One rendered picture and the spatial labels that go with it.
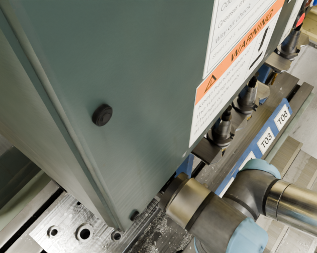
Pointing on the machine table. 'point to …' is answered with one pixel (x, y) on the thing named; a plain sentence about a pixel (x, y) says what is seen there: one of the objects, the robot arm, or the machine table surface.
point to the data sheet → (230, 26)
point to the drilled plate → (43, 242)
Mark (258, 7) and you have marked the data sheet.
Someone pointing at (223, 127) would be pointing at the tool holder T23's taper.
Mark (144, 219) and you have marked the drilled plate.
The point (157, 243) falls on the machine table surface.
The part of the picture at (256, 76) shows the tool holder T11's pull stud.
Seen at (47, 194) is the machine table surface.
